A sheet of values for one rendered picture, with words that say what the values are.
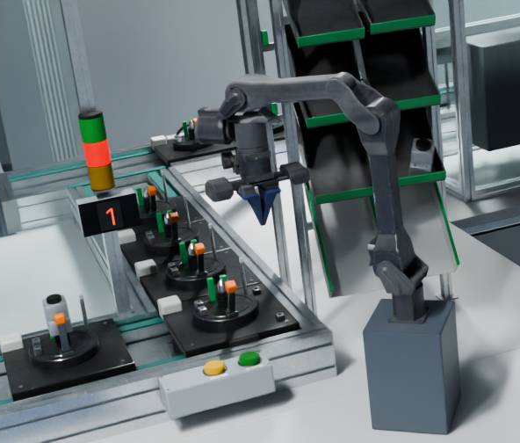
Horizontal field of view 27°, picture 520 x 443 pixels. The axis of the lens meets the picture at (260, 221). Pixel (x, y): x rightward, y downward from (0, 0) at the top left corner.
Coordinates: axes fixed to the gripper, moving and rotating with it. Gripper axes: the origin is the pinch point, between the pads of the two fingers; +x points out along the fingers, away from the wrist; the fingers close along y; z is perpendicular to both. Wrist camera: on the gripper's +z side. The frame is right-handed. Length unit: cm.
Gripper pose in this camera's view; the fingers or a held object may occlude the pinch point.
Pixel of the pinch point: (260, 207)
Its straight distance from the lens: 204.0
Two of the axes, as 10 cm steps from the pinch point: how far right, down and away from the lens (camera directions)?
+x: 1.2, 9.3, 3.4
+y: -9.5, 2.1, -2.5
